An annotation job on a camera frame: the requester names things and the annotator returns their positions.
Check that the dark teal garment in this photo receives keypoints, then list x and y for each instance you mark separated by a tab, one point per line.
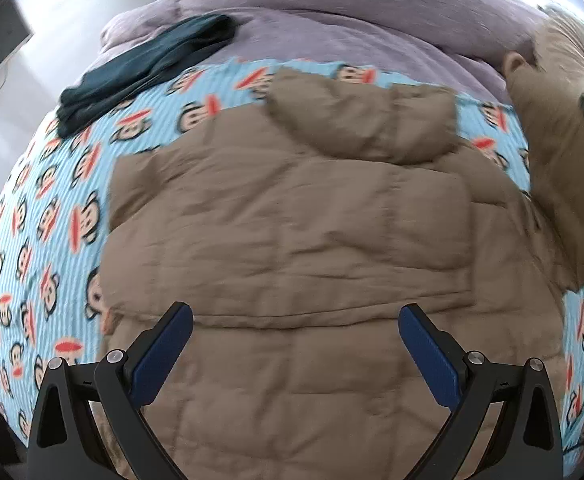
136	70

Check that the tan puffer jacket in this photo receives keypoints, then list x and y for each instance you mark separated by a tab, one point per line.
297	235

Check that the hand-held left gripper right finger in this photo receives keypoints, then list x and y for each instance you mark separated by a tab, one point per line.
429	360

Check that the purple duvet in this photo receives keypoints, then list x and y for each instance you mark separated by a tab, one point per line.
372	15

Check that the monkey print blue striped blanket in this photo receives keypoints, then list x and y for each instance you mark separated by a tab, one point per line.
46	220

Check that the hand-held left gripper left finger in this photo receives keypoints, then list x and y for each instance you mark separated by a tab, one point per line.
164	355

